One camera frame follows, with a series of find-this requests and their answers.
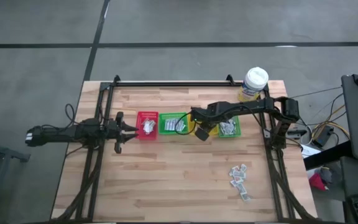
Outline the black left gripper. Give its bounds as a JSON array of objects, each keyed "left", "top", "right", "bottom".
[{"left": 106, "top": 111, "right": 139, "bottom": 155}]

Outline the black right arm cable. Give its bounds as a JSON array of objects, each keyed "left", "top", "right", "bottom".
[{"left": 175, "top": 112, "right": 198, "bottom": 135}]

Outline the Lysol wipes canister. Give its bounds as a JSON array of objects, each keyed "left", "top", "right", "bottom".
[{"left": 237, "top": 67, "right": 269, "bottom": 102}]

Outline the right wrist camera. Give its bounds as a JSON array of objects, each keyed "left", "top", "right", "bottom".
[{"left": 195, "top": 126, "right": 211, "bottom": 142}]

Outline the red cloth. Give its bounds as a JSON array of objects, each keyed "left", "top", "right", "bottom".
[{"left": 308, "top": 172, "right": 328, "bottom": 191}]

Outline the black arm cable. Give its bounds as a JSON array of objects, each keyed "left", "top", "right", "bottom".
[
  {"left": 175, "top": 112, "right": 198, "bottom": 135},
  {"left": 64, "top": 103, "right": 77, "bottom": 124}
]

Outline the yellow cable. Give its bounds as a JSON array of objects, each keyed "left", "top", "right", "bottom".
[{"left": 310, "top": 104, "right": 351, "bottom": 140}]

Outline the white paper sheet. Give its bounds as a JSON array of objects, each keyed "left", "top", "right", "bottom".
[{"left": 299, "top": 143, "right": 322, "bottom": 159}]

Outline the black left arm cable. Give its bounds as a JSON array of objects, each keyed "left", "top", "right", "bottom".
[{"left": 64, "top": 103, "right": 77, "bottom": 124}]

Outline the black electronics box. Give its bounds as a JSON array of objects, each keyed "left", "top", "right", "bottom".
[{"left": 311, "top": 125, "right": 334, "bottom": 147}]

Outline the yellow plastic slotted basket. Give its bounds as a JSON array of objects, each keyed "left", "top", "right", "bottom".
[{"left": 187, "top": 116, "right": 219, "bottom": 137}]

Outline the green plastic slotted basket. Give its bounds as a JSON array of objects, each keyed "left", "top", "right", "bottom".
[
  {"left": 158, "top": 112, "right": 189, "bottom": 136},
  {"left": 218, "top": 115, "right": 242, "bottom": 139}
]

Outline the red plastic slotted basket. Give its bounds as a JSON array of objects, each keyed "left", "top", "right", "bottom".
[{"left": 135, "top": 111, "right": 160, "bottom": 141}]

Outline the grey metal stand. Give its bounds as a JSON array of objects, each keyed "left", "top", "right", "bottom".
[{"left": 0, "top": 123, "right": 31, "bottom": 224}]

